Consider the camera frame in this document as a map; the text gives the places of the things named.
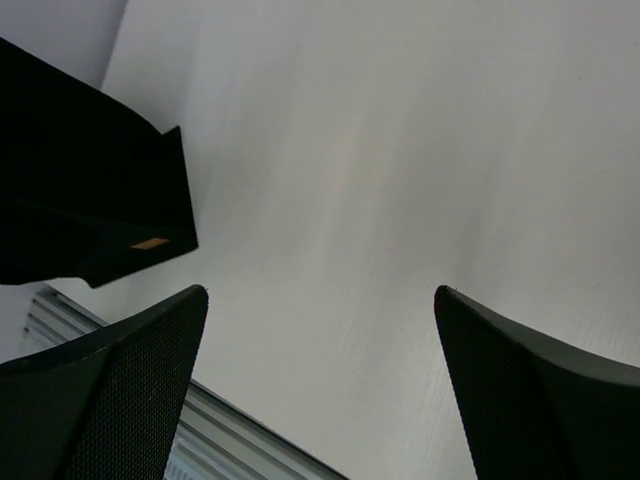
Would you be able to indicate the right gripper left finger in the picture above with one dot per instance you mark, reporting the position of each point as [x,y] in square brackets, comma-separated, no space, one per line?
[105,405]

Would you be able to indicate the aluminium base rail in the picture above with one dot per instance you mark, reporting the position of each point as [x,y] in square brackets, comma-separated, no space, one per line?
[213,439]

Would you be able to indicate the black canvas bag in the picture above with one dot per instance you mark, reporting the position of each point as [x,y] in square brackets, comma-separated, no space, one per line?
[89,188]

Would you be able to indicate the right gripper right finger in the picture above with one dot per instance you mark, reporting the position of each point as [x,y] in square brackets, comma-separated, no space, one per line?
[534,407]

